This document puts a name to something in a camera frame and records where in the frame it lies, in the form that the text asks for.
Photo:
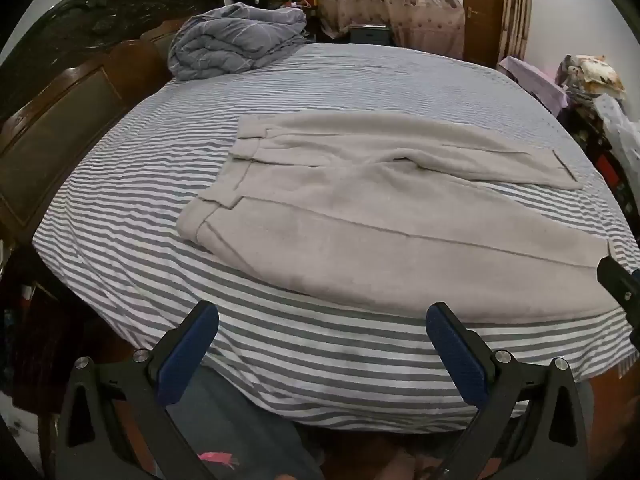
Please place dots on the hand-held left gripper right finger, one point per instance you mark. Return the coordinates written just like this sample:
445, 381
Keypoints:
457, 347

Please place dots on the person's grey trouser leg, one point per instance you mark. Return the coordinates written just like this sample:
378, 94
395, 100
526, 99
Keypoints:
240, 425

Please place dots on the striped beige curtain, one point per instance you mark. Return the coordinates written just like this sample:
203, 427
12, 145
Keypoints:
517, 5

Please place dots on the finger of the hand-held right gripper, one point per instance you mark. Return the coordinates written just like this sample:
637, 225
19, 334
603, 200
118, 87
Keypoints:
620, 285

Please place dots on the brown wooden door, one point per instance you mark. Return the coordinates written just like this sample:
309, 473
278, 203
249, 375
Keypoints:
482, 5

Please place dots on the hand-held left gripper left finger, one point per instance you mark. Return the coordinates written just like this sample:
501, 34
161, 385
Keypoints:
192, 340

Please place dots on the grey striped bed sheet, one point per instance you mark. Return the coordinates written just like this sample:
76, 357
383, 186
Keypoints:
150, 240

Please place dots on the floral cloth bundle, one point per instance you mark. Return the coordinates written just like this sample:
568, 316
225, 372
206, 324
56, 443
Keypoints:
592, 75

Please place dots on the purple cloth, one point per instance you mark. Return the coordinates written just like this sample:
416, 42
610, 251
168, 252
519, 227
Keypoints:
537, 82

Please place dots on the dark storage box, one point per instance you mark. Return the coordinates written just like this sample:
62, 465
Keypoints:
369, 34

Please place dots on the dark carved wooden headboard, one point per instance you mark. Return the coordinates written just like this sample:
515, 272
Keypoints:
60, 110

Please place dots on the grey folded comforter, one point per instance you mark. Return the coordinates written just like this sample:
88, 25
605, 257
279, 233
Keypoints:
230, 40

